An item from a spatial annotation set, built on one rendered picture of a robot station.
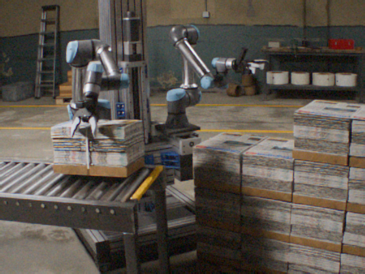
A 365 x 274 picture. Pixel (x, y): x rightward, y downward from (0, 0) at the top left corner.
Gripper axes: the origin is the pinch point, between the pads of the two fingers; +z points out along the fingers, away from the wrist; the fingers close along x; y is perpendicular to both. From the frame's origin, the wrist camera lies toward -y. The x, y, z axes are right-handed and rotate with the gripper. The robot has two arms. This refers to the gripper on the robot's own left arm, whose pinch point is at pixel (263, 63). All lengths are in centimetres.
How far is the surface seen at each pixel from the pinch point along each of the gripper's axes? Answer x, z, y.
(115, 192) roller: 119, -10, 29
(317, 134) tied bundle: 45, 53, 21
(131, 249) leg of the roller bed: 133, 8, 46
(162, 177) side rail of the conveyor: 86, -12, 37
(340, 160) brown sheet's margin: 47, 66, 32
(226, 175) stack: 54, 4, 47
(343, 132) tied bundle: 44, 66, 19
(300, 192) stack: 50, 45, 51
